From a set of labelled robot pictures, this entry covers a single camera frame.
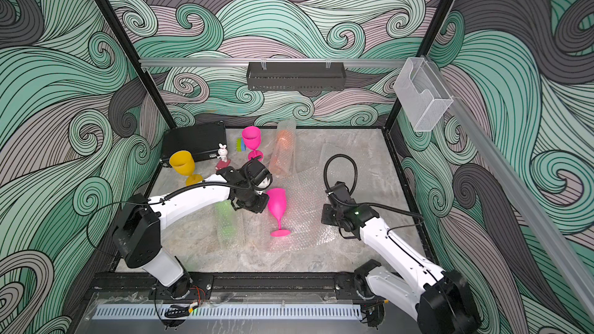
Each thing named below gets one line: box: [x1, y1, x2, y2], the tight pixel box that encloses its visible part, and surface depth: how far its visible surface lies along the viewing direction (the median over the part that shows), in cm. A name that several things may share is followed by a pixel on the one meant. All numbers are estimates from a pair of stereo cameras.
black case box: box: [159, 120, 228, 167], surface depth 116 cm
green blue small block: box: [235, 137, 246, 153], surface depth 113 cm
